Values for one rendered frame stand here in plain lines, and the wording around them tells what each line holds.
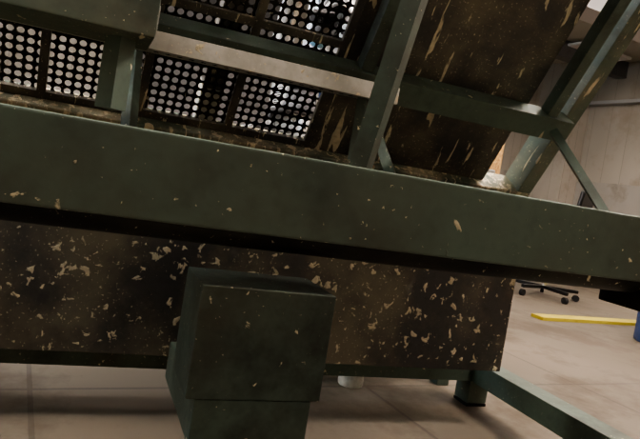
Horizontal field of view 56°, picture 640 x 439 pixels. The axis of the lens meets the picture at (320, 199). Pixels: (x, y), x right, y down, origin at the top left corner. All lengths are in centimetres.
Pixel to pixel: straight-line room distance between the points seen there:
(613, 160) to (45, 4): 1200
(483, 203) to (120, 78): 63
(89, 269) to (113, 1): 91
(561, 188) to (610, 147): 116
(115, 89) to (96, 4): 14
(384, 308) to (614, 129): 1097
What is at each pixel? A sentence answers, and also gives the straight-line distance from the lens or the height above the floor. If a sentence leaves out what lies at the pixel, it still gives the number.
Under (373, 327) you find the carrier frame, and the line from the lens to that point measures 202.
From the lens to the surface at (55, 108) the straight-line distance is 188.
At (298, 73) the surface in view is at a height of 100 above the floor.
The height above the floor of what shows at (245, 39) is 112.
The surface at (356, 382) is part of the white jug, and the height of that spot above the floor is 3.
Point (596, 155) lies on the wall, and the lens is 1289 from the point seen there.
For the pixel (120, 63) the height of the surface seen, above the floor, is 91.
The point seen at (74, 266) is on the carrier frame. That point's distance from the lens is 177.
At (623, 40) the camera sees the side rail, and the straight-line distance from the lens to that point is 225.
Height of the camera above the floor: 77
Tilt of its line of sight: 2 degrees down
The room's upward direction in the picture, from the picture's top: 9 degrees clockwise
